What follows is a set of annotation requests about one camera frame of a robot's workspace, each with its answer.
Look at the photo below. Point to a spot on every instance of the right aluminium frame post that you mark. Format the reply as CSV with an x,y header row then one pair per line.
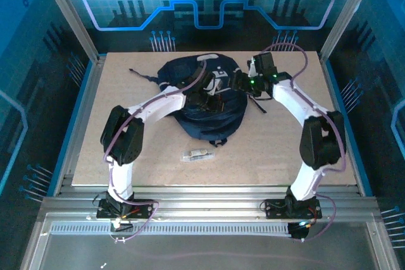
x,y
348,14

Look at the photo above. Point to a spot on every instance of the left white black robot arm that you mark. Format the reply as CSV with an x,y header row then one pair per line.
x,y
123,137

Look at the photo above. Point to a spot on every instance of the aluminium frame post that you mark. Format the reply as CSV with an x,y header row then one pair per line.
x,y
348,14
70,14

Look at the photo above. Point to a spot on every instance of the left aluminium frame post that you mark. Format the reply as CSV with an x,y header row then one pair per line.
x,y
70,14

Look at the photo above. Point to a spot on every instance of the black controller box with LED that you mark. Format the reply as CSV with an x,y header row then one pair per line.
x,y
297,232

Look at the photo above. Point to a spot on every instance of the left aluminium side rail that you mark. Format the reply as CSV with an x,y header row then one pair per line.
x,y
95,71

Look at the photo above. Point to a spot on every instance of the small clear supplies bag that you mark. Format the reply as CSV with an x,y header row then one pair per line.
x,y
196,155

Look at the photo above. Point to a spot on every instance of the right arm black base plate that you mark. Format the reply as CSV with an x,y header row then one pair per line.
x,y
275,210

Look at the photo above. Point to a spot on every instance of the right aluminium side rail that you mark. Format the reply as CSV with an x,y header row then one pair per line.
x,y
327,71

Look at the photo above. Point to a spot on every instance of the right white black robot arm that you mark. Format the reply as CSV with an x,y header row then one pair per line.
x,y
322,140

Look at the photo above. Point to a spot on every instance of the aluminium side rail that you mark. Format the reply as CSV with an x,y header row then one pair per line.
x,y
327,71
95,71

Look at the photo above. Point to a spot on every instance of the small white connector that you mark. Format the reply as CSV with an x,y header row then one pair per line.
x,y
115,224

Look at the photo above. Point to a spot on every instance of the navy blue backpack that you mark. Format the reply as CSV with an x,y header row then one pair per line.
x,y
215,124

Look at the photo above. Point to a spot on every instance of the wide aluminium frame rail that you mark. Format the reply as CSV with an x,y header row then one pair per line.
x,y
205,202

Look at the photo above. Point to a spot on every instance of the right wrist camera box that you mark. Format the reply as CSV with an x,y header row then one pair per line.
x,y
252,67

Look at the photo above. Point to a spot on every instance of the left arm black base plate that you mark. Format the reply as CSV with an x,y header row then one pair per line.
x,y
142,211

